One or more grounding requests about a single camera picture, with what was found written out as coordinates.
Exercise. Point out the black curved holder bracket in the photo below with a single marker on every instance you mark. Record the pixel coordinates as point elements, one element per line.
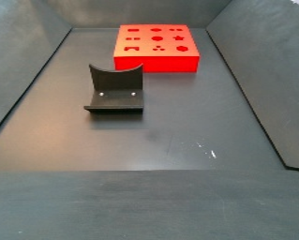
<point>118,90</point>

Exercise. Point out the red shape sorter block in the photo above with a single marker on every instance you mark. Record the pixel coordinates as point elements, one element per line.
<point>162,47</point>

